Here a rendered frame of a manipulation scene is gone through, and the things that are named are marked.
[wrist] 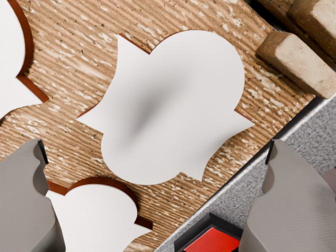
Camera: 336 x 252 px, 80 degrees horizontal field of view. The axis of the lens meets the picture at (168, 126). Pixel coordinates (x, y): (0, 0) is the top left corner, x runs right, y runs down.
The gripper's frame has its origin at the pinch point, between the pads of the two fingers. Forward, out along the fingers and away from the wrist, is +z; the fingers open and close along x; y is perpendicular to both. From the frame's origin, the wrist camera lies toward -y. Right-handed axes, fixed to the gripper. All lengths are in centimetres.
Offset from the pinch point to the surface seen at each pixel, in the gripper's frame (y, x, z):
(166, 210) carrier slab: 12.8, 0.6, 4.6
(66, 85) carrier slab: -1.6, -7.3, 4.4
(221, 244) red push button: 20.5, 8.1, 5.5
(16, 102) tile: -0.7, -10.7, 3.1
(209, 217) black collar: 15.9, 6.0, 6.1
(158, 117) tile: 0.6, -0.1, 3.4
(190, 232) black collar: 18.9, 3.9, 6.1
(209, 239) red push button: 19.3, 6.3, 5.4
